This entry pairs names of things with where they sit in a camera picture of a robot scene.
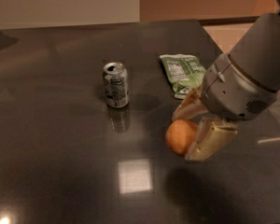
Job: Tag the orange fruit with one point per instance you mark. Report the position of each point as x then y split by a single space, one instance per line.
180 135

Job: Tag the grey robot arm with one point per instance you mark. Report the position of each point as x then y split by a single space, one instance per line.
258 53

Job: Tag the silver green soda can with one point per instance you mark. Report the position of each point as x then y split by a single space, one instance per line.
115 78

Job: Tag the green chip bag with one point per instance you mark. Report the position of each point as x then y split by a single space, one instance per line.
184 72

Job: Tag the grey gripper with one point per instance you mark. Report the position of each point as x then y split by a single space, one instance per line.
231 89

